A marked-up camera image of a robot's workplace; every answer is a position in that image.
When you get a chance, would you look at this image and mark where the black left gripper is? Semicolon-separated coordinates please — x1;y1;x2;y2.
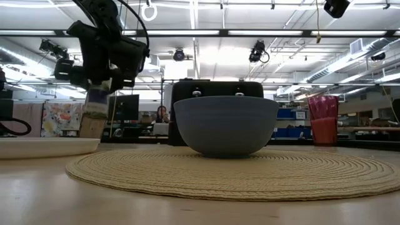
54;20;149;93

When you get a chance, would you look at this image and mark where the white ceramic plate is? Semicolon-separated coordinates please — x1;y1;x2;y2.
0;137;101;160

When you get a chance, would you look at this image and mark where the silver ventilation duct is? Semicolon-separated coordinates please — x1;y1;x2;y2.
304;37;400;84
0;37;84;84

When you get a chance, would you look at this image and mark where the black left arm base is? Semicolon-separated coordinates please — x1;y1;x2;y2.
0;89;14;138

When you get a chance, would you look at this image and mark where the blue storage bin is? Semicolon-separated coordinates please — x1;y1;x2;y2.
271;126;311;139
276;107;309;120

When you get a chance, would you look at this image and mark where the floral patterned cloth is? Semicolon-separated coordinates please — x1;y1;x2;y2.
41;101;84;138

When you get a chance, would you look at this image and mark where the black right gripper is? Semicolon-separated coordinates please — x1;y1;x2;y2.
323;0;351;19

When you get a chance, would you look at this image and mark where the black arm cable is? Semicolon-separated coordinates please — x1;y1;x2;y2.
117;0;151;74

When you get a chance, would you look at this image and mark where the person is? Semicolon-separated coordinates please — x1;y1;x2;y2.
155;105;171;124

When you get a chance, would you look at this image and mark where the round woven straw placemat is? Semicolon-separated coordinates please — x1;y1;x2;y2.
64;146;400;203

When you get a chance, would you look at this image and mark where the black computer monitor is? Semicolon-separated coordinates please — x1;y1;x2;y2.
107;94;141;122

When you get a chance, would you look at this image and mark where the grey ceramic bowl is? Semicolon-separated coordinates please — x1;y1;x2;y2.
173;95;280;159

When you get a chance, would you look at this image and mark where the white hanging ring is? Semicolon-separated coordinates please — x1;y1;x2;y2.
140;2;158;23

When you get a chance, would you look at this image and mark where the black overhead light bar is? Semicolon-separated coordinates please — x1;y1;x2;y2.
0;29;400;38

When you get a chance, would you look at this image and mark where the thick black looped cable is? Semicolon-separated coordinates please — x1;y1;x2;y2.
0;117;33;138

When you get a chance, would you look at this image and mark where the red translucent plastic cup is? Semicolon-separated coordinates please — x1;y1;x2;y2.
307;95;340;147

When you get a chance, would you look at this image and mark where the wooden workbench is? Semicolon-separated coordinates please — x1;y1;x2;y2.
339;126;400;133

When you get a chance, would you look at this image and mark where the Panda Puffs cereal box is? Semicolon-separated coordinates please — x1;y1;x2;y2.
78;79;110;139

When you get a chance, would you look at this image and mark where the black four-slot toaster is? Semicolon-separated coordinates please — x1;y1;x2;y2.
167;79;265;147

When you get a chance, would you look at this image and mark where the pink fabric panel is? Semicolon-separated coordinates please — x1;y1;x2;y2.
12;102;43;138

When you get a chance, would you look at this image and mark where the yellow hanging cord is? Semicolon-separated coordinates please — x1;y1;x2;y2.
109;92;118;138
315;0;323;44

